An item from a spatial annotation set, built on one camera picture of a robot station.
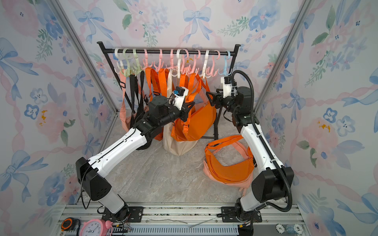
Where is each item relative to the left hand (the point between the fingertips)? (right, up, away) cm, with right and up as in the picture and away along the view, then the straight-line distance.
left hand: (194, 102), depth 68 cm
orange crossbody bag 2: (+6, -4, +20) cm, 21 cm away
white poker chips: (+44, -59, 0) cm, 73 cm away
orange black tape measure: (-59, -57, +1) cm, 82 cm away
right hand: (+10, +7, +5) cm, 13 cm away
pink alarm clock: (-46, -59, +1) cm, 75 cm away
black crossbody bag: (-43, +3, +39) cm, 58 cm away
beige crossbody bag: (-12, -24, +26) cm, 37 cm away
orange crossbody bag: (-6, -14, +8) cm, 17 cm away
